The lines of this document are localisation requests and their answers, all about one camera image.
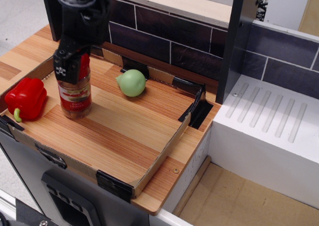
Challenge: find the green onion-shaped toy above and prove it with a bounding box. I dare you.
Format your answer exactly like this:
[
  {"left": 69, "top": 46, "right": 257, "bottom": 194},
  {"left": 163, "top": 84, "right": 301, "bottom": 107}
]
[{"left": 116, "top": 69, "right": 146, "bottom": 97}]

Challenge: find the dark grey left post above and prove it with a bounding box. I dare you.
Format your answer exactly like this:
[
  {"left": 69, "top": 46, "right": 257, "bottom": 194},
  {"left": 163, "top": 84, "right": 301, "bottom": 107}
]
[{"left": 44, "top": 0, "right": 62, "bottom": 41}]

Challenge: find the basil leaves spice bottle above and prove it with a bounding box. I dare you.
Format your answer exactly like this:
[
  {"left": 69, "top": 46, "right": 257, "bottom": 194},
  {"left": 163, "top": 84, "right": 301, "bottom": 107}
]
[{"left": 57, "top": 53, "right": 92, "bottom": 119}]

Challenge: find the red bell pepper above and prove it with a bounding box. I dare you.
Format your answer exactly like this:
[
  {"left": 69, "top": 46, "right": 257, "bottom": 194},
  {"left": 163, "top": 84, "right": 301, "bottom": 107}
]
[{"left": 4, "top": 78, "right": 47, "bottom": 123}]

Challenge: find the white grooved drainboard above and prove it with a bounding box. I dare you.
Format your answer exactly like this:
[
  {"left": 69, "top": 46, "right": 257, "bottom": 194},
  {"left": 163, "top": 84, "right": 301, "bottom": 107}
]
[{"left": 209, "top": 76, "right": 319, "bottom": 208}]

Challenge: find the dark grey vertical post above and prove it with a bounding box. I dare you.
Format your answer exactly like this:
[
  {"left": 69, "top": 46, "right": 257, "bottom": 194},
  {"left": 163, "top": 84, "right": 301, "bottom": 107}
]
[{"left": 216, "top": 0, "right": 259, "bottom": 104}]

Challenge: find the cardboard fence with black tape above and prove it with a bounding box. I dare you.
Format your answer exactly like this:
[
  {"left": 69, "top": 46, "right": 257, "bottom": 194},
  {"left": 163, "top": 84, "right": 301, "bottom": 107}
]
[{"left": 0, "top": 36, "right": 214, "bottom": 204}]

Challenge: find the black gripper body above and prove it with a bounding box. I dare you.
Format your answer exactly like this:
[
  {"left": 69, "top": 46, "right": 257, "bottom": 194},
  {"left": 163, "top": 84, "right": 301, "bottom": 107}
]
[{"left": 58, "top": 0, "right": 110, "bottom": 54}]

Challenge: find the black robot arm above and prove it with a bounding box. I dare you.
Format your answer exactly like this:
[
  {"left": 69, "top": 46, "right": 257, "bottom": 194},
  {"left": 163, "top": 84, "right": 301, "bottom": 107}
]
[{"left": 53, "top": 0, "right": 110, "bottom": 84}]

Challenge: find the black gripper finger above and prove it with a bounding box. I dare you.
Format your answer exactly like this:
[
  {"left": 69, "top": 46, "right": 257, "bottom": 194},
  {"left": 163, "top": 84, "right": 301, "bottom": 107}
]
[{"left": 53, "top": 45, "right": 82, "bottom": 84}]

